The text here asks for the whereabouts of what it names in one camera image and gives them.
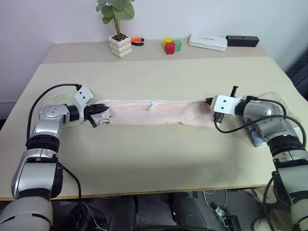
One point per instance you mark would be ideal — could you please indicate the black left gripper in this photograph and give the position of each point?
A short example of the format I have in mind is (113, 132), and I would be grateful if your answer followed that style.
(89, 111)

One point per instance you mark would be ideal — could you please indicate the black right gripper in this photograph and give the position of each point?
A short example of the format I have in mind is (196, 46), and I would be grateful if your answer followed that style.
(217, 117)

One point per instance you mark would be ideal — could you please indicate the pink towel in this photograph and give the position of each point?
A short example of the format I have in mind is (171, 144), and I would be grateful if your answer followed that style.
(144, 115)

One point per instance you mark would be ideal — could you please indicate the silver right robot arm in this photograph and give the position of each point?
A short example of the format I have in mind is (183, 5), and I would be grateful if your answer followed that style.
(276, 125)

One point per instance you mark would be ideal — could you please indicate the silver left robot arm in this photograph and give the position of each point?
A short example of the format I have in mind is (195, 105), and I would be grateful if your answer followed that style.
(36, 173)

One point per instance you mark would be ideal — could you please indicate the pale green towel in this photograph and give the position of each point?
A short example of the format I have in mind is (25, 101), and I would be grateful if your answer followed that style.
(62, 98)

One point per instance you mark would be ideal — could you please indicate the white flat box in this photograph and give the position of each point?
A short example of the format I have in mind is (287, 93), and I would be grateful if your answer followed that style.
(208, 42)

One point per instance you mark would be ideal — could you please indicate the blue white folded cloth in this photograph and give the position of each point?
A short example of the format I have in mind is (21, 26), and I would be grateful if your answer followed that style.
(258, 142)

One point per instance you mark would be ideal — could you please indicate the black rectangular box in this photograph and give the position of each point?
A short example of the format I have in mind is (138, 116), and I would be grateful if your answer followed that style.
(243, 41)

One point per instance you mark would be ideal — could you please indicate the green cube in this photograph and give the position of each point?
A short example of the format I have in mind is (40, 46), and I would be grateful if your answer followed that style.
(178, 45)

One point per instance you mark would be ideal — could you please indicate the red cube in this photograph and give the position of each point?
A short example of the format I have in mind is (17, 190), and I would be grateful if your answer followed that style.
(170, 48)

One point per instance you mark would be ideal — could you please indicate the green plant in white pot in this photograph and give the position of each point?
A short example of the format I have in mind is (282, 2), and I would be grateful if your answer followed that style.
(120, 47)

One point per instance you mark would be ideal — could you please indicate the yellow cube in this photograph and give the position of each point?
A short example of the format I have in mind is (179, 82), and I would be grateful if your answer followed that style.
(167, 40)

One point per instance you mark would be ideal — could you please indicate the black chair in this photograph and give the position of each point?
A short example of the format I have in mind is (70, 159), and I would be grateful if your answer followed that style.
(299, 72)

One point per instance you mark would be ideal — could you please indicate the orange black pliers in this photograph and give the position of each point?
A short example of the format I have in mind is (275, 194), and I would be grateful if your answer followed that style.
(137, 39)

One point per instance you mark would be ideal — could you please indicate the dark rounded shape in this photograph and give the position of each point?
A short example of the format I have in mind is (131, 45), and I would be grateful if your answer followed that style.
(122, 214)
(187, 211)

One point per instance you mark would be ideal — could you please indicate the white shoe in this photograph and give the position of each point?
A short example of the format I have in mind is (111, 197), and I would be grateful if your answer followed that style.
(260, 223)

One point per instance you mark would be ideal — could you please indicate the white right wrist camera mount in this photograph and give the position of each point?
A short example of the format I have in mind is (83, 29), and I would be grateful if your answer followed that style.
(225, 103)

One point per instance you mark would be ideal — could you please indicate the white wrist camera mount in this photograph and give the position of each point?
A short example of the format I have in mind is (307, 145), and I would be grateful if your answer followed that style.
(83, 95)
(225, 103)

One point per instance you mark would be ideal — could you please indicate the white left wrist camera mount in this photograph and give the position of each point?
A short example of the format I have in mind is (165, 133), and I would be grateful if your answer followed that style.
(83, 95)

